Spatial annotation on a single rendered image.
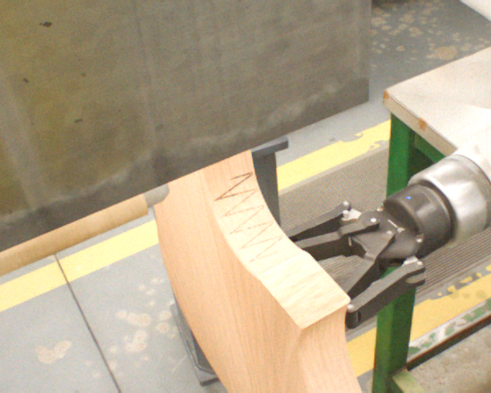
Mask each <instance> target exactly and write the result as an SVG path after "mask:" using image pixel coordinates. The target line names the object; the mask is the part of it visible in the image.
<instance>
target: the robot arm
mask: <svg viewBox="0 0 491 393"><path fill-rule="evenodd" d="M459 1H460V2H462V3H464V4H466V5H467V6H468V7H470V8H472V9H473V10H476V11H478V12H479V13H480V14H482V15H483V16H484V17H485V18H486V19H488V20H489V21H491V0H459ZM490 226H491V127H489V128H487V129H486V130H483V131H481V132H479V133H477V134H476V135H475V136H473V137H471V139H469V140H468V141H466V142H464V143H463V144H462V145H461V146H460V147H459V148H458V150H457V151H456V152H454V153H453V154H452V155H451V156H448V157H446V158H444V159H442V160H441V161H439V162H438V163H437V164H435V165H432V166H431V167H429V168H427V169H424V170H422V171H421V172H419V174H416V175H414V176H413V177H412V178H411V180H410V181H409V183H408V185H407V186H406V187H405V188H404V189H402V190H400V191H398V192H396V193H395V194H393V195H391V196H388V197H386V198H385V199H384V200H383V202H382V204H381V205H380V206H379V207H378V208H377V209H375V210H369V211H364V212H362V213H361V212H359V211H357V210H353V209H352V208H351V203H350V202H349V201H344V202H342V203H340V204H339V205H338V206H337V207H336V208H334V209H333V210H331V211H329V212H326V213H324V214H322V215H320V216H318V217H317V218H314V219H311V220H309V221H306V222H304V223H302V224H298V225H296V226H294V227H293V228H291V229H288V230H286V231H284V234H285V235H286V236H287V237H289V238H290V240H291V241H292V242H293V243H294V244H295V245H296V246H297V247H299V248H300V249H301V250H303V251H306V252H308V253H309V254H310V255H311V256H312V257H313V259H314V260H316V261H320V260H326V259H330V258H334V257H337V256H340V255H342V256H344V257H346V258H347V257H351V255H357V256H360V258H362V259H363V261H362V262H361V263H360V264H359V265H358V266H357V267H356V268H355V269H354V270H353V272H352V273H351V274H350V275H349V276H348V277H347V278H346V279H345V280H344V281H343V282H342V283H341V284H340V288H341V289H342V290H343V291H344V292H345V293H346V294H348V296H349V297H350V302H349V305H347V308H346V311H345V326H346V327H347V328H349V329H355V328H356V327H358V326H359V325H361V324H362V323H364V322H365V320H368V319H369V318H370V317H371V316H372V315H374V314H376V313H377V312H378V311H380V310H381V309H384V308H385V306H387V305H388V304H389V303H390V302H392V301H393V300H395V299H396V298H397V297H400V296H401V295H402V294H403V293H404V292H405V291H407V290H409V289H412V288H414V287H419V286H422V285H424V284H425V283H426V262H425V261H423V260H419V259H422V258H424V257H426V256H428V255H429V254H432V253H433V252H435V251H437V250H438V249H439V248H440V247H442V246H444V247H455V246H458V245H459V244H461V243H463V242H464V241H466V240H468V239H469V238H471V237H472V236H474V235H475V234H477V233H479V232H483V231H484V230H486V229H487V228H489V227H490ZM349 236H350V244H351V246H350V245H349ZM390 267H399V268H397V269H396V270H393V271H392V272H391V273H389V275H387V276H386V277H384V278H383V279H381V280H380V281H379V282H376V283H375V284H374V285H372V286H371V287H369V286H370V285H371V284H372V283H373V282H374V281H378V280H379V279H380V278H381V277H382V275H383V273H384V272H385V271H386V270H387V269H388V268H390ZM368 287H369V289H368Z"/></svg>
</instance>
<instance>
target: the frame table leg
mask: <svg viewBox="0 0 491 393"><path fill-rule="evenodd" d="M412 134H413V132H412V128H411V127H409V126H407V125H406V124H405V123H404V122H403V121H402V120H400V119H399V118H398V117H397V116H395V114H394V113H392V112H391V113H390V139H389V152H388V165H387V179H386V192H385V198H386V197H389V196H391V195H393V194H395V193H396V192H398V191H400V190H402V189H404V188H405V187H406V186H407V185H408V183H409V181H410V180H411V178H412V177H413V176H414V175H416V174H419V172H421V171H422V170H424V169H427V168H429V167H431V166H432V162H433V161H432V160H431V159H430V157H428V156H426V155H425V154H424V153H423V152H421V151H420V150H419V149H417V148H416V147H414V146H413V145H412ZM397 268H399V267H390V268H388V269H387V270H386V271H385V272H384V273H383V275H382V277H381V279H383V278H384V277H386V276H387V275H389V273H391V272H392V271H393V270H396V269H397ZM416 289H417V287H414V288H412V289H409V290H407V291H405V292H404V293H403V294H402V295H401V296H400V297H397V298H396V299H395V300H393V301H392V302H390V303H389V304H388V305H387V306H385V308H384V309H381V310H380V311H378V312H377V321H376V347H375V359H374V360H373V373H372V393H394V392H393V390H392V389H391V388H390V387H389V386H388V377H389V375H391V374H392V373H395V372H398V371H399V370H400V369H401V368H403V367H405V366H407V358H408V345H409V344H410V338H411V331H412V316H413V308H414V302H415V296H416Z"/></svg>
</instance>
